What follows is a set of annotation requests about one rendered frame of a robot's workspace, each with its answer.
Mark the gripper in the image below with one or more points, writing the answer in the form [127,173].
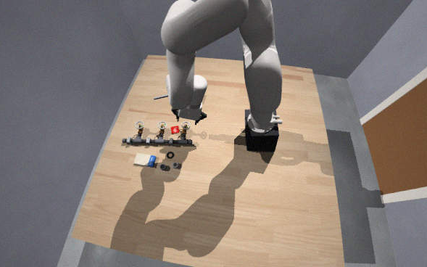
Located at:
[191,114]

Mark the grey pipe manifold with three valves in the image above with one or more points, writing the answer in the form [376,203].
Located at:
[160,140]

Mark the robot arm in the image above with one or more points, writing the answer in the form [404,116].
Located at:
[189,27]

